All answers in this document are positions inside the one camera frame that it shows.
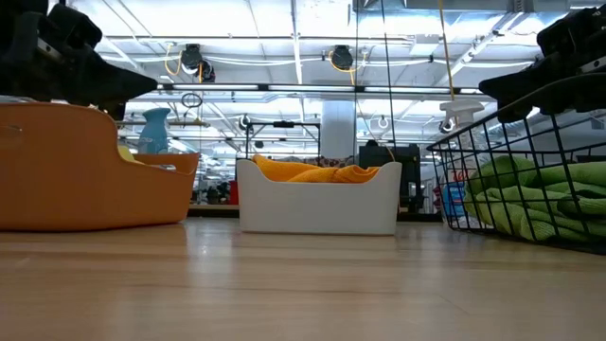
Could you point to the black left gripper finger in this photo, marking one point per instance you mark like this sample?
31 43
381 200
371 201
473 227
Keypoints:
116 110
109 83

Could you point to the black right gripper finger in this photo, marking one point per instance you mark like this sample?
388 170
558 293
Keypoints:
521 87
510 113

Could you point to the yellow microfiber towel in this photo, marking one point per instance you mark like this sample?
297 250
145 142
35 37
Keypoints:
127 155

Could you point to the green microfiber towel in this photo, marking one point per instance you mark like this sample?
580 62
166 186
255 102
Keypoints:
521 222
506 173

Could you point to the orange microfiber towel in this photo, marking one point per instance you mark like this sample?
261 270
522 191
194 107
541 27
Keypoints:
279 170
350 175

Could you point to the blue-capped water bottle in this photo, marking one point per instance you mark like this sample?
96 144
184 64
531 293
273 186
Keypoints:
154 132

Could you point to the clear spray bottle white trigger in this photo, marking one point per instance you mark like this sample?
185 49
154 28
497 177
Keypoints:
461 111

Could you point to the orange plastic basket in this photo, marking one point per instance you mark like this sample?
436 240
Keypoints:
71 180

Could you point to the black computer tower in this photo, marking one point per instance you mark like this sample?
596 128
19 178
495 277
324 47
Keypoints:
383 156

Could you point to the overhead LED light bar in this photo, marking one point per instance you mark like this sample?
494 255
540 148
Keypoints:
308 87

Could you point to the white plastic basket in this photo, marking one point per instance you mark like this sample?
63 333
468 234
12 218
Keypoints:
317 208

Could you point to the black background frame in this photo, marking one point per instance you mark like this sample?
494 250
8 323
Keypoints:
283 124

